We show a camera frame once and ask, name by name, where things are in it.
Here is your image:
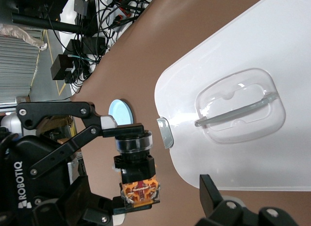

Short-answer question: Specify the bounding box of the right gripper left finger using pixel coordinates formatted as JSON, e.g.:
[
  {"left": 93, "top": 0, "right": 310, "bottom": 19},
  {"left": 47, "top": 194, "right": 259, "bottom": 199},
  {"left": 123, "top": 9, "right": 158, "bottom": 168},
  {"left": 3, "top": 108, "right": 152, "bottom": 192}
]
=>
[{"left": 31, "top": 174, "right": 98, "bottom": 226}]

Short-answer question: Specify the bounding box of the black power adapter brick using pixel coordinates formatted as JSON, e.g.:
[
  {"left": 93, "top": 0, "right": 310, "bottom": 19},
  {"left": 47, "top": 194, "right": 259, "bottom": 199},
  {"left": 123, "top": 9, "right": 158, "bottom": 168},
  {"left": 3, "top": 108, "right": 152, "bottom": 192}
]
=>
[
  {"left": 64, "top": 36, "right": 105, "bottom": 57},
  {"left": 50, "top": 54, "right": 79, "bottom": 82}
]

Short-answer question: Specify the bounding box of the grey corrugated panel stack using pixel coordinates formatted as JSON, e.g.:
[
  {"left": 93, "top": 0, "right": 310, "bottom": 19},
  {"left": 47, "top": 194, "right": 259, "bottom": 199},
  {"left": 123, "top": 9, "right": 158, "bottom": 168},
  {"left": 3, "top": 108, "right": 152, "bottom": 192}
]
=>
[{"left": 0, "top": 34, "right": 40, "bottom": 103}]

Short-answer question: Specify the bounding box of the tangle of black cables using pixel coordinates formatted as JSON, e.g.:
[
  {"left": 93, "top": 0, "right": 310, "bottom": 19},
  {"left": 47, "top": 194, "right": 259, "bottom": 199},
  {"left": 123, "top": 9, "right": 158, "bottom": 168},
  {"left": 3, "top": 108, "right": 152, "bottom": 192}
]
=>
[{"left": 46, "top": 0, "right": 156, "bottom": 90}]

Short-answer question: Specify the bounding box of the black round pole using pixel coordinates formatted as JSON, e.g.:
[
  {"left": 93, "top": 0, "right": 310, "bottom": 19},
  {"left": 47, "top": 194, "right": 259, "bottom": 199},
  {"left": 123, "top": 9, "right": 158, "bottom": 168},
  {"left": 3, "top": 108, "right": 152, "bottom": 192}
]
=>
[{"left": 11, "top": 12, "right": 84, "bottom": 34}]

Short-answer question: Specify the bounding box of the white lidded storage box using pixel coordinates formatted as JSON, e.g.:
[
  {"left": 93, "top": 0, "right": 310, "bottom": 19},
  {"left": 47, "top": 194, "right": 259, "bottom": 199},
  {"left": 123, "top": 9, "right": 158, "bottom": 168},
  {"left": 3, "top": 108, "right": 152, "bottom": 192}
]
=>
[{"left": 154, "top": 0, "right": 311, "bottom": 192}]

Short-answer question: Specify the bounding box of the crumpled plastic wrap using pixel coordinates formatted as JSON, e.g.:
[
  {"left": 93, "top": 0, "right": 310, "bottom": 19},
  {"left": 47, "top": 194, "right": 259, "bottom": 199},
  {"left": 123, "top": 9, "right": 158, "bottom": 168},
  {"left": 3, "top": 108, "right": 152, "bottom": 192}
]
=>
[{"left": 0, "top": 23, "right": 47, "bottom": 51}]

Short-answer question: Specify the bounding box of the light blue round plate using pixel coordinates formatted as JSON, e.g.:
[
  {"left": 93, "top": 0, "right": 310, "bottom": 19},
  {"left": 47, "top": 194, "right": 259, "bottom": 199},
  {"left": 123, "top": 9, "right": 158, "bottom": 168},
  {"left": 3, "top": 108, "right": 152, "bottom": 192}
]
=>
[{"left": 108, "top": 99, "right": 134, "bottom": 127}]

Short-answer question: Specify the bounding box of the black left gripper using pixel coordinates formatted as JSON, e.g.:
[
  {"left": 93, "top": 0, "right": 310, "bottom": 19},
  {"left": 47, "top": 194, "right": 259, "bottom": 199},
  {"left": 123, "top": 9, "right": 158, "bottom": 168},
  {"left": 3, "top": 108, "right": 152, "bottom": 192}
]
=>
[{"left": 0, "top": 101, "right": 144, "bottom": 212}]

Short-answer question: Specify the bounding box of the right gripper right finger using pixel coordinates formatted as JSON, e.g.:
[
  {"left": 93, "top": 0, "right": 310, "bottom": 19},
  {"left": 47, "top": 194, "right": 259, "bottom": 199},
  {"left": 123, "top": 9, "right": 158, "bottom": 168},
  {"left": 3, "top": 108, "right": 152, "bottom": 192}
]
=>
[{"left": 198, "top": 174, "right": 258, "bottom": 226}]

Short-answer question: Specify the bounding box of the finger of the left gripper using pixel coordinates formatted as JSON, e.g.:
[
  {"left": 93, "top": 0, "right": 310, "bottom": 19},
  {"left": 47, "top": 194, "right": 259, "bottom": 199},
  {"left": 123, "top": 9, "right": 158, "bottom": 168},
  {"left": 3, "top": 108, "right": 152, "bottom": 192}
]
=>
[{"left": 82, "top": 196, "right": 161, "bottom": 226}]

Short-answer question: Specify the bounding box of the orange and black push-button switch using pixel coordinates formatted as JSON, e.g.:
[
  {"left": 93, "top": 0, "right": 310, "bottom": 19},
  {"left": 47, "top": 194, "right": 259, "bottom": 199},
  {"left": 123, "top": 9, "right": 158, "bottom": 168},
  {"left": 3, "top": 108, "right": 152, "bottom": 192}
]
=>
[{"left": 112, "top": 130, "right": 162, "bottom": 209}]

